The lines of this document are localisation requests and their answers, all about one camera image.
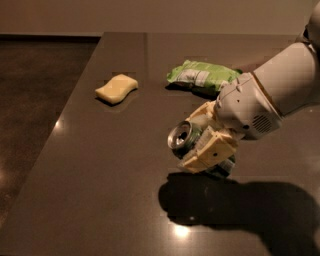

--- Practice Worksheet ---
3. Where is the green snack bag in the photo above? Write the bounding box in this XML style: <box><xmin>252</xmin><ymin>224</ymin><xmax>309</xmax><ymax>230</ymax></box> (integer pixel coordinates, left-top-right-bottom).
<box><xmin>167</xmin><ymin>60</ymin><xmax>242</xmax><ymax>96</ymax></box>

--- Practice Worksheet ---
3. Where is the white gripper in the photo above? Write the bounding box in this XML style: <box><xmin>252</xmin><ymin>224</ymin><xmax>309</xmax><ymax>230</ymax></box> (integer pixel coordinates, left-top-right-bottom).
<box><xmin>178</xmin><ymin>73</ymin><xmax>282</xmax><ymax>173</ymax></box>

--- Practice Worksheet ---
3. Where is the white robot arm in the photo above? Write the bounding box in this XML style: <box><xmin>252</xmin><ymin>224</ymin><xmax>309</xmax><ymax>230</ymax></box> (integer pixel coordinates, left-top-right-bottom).
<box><xmin>179</xmin><ymin>3</ymin><xmax>320</xmax><ymax>173</ymax></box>

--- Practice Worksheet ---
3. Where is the yellow sponge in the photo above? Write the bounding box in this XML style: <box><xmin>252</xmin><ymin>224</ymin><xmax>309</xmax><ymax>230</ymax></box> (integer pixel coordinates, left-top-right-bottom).
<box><xmin>95</xmin><ymin>74</ymin><xmax>138</xmax><ymax>104</ymax></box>

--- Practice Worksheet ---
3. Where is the green crushed soda can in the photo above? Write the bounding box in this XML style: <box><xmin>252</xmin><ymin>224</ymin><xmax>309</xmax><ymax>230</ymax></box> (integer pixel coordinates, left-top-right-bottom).
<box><xmin>167</xmin><ymin>121</ymin><xmax>235</xmax><ymax>179</ymax></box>

